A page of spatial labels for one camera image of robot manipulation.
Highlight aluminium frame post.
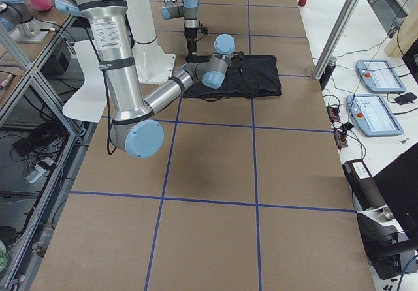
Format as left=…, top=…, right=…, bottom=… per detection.
left=313, top=0, right=359, bottom=80

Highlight black graphic t-shirt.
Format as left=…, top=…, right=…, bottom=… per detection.
left=182, top=55, right=282, bottom=101

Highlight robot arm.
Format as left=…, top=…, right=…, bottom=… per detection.
left=161, top=0, right=208, bottom=62
left=54, top=0, right=235, bottom=159

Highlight black monitor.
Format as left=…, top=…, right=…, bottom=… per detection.
left=374, top=145, right=417, bottom=236

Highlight upper teach pendant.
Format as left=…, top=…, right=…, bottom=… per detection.
left=356, top=59, right=406, bottom=93

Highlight white power strip on floor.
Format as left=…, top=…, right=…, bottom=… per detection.
left=25, top=157, right=54, bottom=184

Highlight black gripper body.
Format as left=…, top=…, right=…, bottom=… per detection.
left=184, top=25, right=208, bottom=52

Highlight teach pendant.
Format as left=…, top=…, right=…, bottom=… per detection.
left=356, top=59, right=406, bottom=93
left=346, top=94, right=404, bottom=137

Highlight lower teach pendant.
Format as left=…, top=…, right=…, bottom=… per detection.
left=346, top=94, right=404, bottom=137

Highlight black box printer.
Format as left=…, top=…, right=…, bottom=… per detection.
left=342, top=159, right=386, bottom=210

